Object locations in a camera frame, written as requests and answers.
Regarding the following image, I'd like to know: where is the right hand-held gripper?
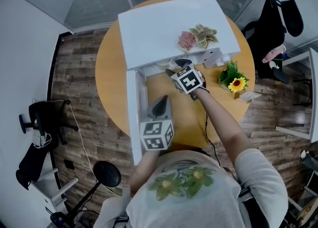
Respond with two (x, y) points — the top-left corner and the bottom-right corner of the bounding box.
(165, 59), (211, 102)

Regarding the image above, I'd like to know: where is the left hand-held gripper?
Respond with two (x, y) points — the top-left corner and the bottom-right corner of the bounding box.
(140, 94), (175, 152)

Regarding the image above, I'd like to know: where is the white cup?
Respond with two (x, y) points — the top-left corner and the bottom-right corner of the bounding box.
(155, 59), (174, 70)

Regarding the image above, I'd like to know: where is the white microwave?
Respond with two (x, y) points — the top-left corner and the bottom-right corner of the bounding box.
(117, 0), (241, 166)

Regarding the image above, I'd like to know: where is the person's right forearm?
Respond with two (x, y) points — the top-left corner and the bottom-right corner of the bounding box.
(195, 88), (254, 172)

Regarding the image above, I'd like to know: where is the person's left forearm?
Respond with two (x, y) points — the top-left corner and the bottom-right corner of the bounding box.
(127, 149), (162, 196)

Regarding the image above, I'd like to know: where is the pink artificial succulent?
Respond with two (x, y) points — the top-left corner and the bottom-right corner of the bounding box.
(177, 31), (197, 53)

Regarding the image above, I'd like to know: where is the green artificial succulent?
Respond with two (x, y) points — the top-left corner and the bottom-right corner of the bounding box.
(189, 23), (220, 50)

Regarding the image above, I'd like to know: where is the potted artificial sunflower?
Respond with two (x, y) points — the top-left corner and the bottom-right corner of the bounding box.
(218, 60), (250, 100)

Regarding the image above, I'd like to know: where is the black round stand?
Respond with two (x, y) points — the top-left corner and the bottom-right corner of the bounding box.
(49, 160), (122, 228)

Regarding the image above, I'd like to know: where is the small paper card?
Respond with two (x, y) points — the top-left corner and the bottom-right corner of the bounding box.
(236, 91), (262, 104)

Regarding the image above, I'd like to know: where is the person's floral white shirt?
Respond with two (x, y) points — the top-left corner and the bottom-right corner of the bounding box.
(93, 148), (289, 228)

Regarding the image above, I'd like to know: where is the black floor socket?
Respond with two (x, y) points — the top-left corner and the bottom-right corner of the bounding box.
(64, 158), (76, 171)

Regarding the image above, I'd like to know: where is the pink cloth item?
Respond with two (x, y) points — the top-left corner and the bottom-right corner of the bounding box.
(261, 45), (287, 64)

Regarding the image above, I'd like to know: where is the black office chair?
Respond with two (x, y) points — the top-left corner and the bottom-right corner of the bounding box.
(241, 0), (305, 85)

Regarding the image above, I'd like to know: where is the white face mask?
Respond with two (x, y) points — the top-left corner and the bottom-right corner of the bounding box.
(32, 129), (53, 149)

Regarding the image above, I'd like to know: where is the black chair with bag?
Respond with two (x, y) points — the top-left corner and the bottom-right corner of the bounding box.
(15, 99), (80, 191)

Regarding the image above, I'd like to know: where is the white desk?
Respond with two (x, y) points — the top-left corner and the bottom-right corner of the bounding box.
(275, 47), (318, 144)

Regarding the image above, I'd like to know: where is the cluttered storage shelf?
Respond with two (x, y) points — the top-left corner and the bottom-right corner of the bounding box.
(287, 148), (318, 228)

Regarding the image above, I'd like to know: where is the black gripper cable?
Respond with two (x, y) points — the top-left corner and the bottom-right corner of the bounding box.
(204, 112), (222, 167)

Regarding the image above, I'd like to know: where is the thin white cable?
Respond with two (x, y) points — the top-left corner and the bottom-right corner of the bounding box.
(34, 99), (98, 181)

